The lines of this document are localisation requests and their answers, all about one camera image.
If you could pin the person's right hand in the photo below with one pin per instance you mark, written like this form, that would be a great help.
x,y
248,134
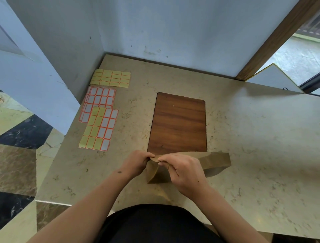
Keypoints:
x,y
187,172

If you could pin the person's left hand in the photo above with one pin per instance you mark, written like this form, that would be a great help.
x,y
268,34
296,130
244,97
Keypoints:
x,y
133,162

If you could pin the person's left thumb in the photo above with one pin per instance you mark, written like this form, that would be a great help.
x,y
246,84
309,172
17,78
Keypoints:
x,y
148,154

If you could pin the person's right thumb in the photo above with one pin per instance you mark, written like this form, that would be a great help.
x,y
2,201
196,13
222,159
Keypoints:
x,y
168,157

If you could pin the brown paper bag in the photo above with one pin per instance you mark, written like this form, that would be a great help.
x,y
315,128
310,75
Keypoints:
x,y
215,162

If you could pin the person's right forearm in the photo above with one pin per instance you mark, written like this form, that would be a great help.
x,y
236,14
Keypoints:
x,y
230,217

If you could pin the person's left forearm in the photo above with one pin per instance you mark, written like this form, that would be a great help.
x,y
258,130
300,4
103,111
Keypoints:
x,y
85,210

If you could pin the brown wooden board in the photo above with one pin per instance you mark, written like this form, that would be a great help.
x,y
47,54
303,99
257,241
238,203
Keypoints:
x,y
178,122

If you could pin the partly peeled label sheet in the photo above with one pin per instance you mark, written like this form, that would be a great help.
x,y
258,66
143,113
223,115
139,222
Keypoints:
x,y
100,130

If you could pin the person's black clothing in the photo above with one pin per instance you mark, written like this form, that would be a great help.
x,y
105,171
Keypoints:
x,y
157,225

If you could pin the stack of white label sheets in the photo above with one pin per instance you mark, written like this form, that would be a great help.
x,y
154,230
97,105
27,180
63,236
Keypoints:
x,y
98,97

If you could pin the yellow label sheet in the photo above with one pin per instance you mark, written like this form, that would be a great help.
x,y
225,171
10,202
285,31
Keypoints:
x,y
110,78

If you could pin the white panel with yellow edge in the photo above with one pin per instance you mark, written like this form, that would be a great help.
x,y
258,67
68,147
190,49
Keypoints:
x,y
273,78

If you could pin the brown wooden door frame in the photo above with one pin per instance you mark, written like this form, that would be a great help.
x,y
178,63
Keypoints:
x,y
272,37

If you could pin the dark metal rail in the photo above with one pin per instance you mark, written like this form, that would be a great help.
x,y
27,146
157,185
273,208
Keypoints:
x,y
311,83

